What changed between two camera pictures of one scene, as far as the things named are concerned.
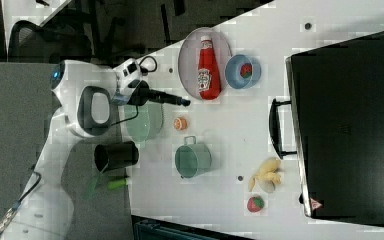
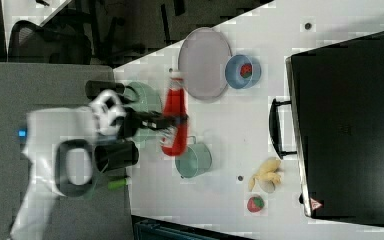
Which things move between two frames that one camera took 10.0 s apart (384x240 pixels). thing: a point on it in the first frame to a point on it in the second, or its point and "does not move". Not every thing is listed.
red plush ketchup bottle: x=208 y=72 to x=174 y=116
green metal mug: x=192 y=160 does not move
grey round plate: x=189 y=58 does not move
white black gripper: x=133 y=89 to x=110 y=117
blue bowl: x=233 y=75 does not move
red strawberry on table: x=255 y=204 does not move
